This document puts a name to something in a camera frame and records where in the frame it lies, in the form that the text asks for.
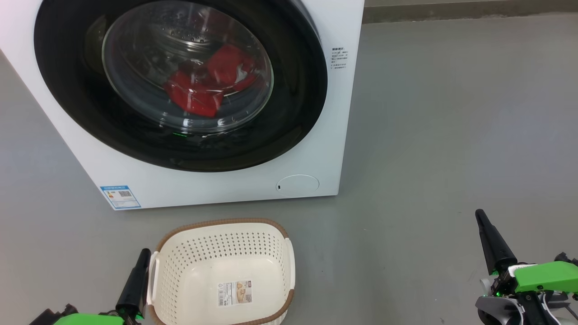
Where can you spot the cream perforated laundry basket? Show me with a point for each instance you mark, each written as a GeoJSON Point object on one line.
{"type": "Point", "coordinates": [203, 271]}

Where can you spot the plain red garment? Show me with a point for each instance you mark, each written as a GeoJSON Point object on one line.
{"type": "Point", "coordinates": [194, 97]}

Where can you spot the white front-load washing machine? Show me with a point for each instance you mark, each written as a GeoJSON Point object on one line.
{"type": "Point", "coordinates": [54, 113]}

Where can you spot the red jersey with white trim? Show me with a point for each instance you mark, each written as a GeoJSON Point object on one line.
{"type": "Point", "coordinates": [230, 63]}

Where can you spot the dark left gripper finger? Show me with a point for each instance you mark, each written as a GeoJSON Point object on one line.
{"type": "Point", "coordinates": [134, 289]}

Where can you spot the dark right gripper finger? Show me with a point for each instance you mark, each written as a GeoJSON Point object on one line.
{"type": "Point", "coordinates": [494, 248]}

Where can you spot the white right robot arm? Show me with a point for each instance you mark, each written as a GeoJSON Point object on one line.
{"type": "Point", "coordinates": [494, 311]}

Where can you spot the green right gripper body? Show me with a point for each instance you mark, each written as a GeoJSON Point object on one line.
{"type": "Point", "coordinates": [551, 276]}

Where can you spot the stainless steel washing machine drum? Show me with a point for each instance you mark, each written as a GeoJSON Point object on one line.
{"type": "Point", "coordinates": [180, 34]}

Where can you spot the paper product label sticker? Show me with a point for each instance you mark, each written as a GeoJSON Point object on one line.
{"type": "Point", "coordinates": [235, 293]}

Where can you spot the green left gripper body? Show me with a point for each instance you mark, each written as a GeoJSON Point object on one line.
{"type": "Point", "coordinates": [90, 319]}

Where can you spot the white round drain filter cover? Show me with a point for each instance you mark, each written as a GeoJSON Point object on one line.
{"type": "Point", "coordinates": [298, 185]}

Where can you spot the blue energy label sticker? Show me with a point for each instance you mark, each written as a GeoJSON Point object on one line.
{"type": "Point", "coordinates": [120, 197]}

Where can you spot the black round glass washer door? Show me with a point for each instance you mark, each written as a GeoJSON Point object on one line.
{"type": "Point", "coordinates": [293, 90]}

